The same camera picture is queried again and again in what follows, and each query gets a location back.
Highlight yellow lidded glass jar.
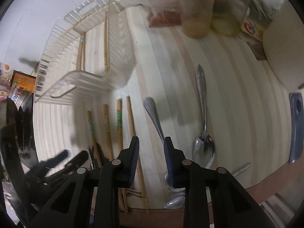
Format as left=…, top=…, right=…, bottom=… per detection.
left=211, top=0, right=249, bottom=36

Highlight clear plastic utensil rack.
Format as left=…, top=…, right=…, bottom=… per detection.
left=33, top=0, right=135, bottom=105

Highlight cream band wooden chopstick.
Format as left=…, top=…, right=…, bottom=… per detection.
left=103, top=104, right=114, bottom=160

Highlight large round steel spoon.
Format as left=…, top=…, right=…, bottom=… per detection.
left=143, top=97, right=185, bottom=192

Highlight banded chopstick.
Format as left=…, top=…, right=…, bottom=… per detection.
left=126, top=95, right=150, bottom=211

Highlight steel spoon lying sideways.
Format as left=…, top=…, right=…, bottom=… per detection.
left=164, top=163, right=251, bottom=209

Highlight red white packet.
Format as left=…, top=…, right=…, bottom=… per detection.
left=241, top=19, right=265, bottom=42

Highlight pale green band chopstick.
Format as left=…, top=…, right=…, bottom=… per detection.
left=87, top=111, right=102, bottom=168

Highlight green band wooden chopstick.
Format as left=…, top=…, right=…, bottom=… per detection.
left=116, top=99, right=128, bottom=213

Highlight orange box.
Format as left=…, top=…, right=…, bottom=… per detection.
left=10, top=70, right=36, bottom=93

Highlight white rounded appliance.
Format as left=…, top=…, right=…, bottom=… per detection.
left=262, top=0, right=303, bottom=92

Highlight striped cat placemat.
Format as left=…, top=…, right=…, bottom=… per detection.
left=33, top=6, right=291, bottom=209

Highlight blue smartphone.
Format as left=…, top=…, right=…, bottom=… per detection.
left=289, top=93, right=303, bottom=164

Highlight oval steel spoon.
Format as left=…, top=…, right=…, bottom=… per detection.
left=192, top=65, right=215, bottom=168

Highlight clear jar beige contents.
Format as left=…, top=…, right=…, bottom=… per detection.
left=178, top=0, right=215, bottom=39

